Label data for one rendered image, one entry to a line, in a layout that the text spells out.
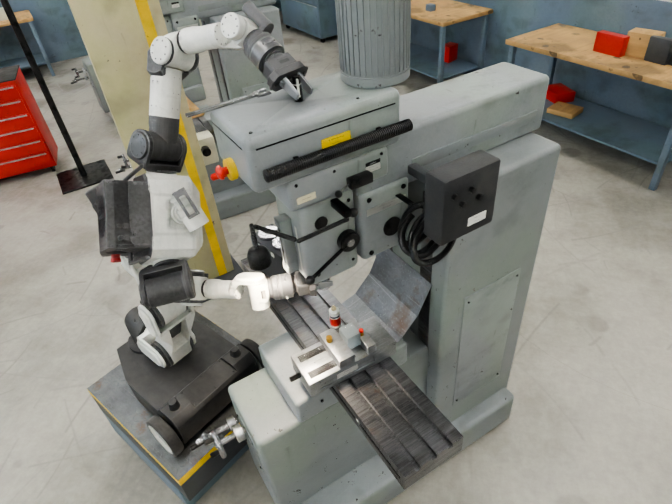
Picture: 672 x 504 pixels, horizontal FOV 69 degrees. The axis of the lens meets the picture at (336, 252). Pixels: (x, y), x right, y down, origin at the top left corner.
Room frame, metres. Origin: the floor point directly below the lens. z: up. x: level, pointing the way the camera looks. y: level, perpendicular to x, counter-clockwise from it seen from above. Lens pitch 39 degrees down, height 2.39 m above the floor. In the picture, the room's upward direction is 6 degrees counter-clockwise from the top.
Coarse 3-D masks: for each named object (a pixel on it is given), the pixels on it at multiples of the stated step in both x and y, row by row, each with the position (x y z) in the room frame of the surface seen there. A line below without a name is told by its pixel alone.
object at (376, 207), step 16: (368, 192) 1.26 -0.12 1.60; (384, 192) 1.28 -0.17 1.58; (400, 192) 1.31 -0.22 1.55; (368, 208) 1.25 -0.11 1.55; (384, 208) 1.28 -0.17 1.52; (400, 208) 1.31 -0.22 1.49; (368, 224) 1.25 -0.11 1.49; (384, 224) 1.28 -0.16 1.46; (368, 240) 1.25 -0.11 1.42; (384, 240) 1.28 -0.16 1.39; (368, 256) 1.25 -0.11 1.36
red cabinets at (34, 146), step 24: (0, 72) 5.11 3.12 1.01; (0, 96) 4.78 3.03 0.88; (24, 96) 4.91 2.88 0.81; (0, 120) 4.74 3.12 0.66; (24, 120) 4.81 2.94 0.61; (0, 144) 4.71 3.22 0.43; (24, 144) 4.77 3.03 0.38; (48, 144) 4.93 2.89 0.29; (0, 168) 4.67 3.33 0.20; (24, 168) 4.74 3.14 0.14
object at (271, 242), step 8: (272, 224) 1.79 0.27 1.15; (256, 232) 1.74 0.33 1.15; (264, 232) 1.71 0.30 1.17; (264, 240) 1.67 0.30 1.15; (272, 240) 1.67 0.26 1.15; (272, 248) 1.61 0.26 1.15; (280, 248) 1.59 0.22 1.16; (272, 256) 1.60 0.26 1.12; (280, 256) 1.55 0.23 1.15; (272, 264) 1.61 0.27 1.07; (280, 264) 1.56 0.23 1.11; (264, 272) 1.68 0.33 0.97; (272, 272) 1.62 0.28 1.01; (280, 272) 1.57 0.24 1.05
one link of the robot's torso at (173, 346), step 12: (144, 312) 1.42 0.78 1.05; (192, 312) 1.52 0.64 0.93; (156, 324) 1.39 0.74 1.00; (168, 324) 1.46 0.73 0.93; (180, 324) 1.53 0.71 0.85; (192, 324) 1.51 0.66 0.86; (156, 336) 1.41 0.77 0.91; (168, 336) 1.42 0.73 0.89; (180, 336) 1.54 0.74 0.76; (156, 348) 1.51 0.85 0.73; (168, 348) 1.47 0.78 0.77; (180, 348) 1.50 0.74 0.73; (192, 348) 1.56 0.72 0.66; (168, 360) 1.47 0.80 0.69
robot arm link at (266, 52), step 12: (264, 36) 1.38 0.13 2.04; (252, 48) 1.36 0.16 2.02; (264, 48) 1.34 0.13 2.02; (276, 48) 1.36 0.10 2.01; (252, 60) 1.36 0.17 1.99; (264, 60) 1.34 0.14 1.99; (276, 60) 1.33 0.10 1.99; (288, 60) 1.34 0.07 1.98; (264, 72) 1.33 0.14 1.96; (276, 72) 1.29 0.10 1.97; (288, 72) 1.30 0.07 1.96; (300, 72) 1.34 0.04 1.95; (276, 84) 1.30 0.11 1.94
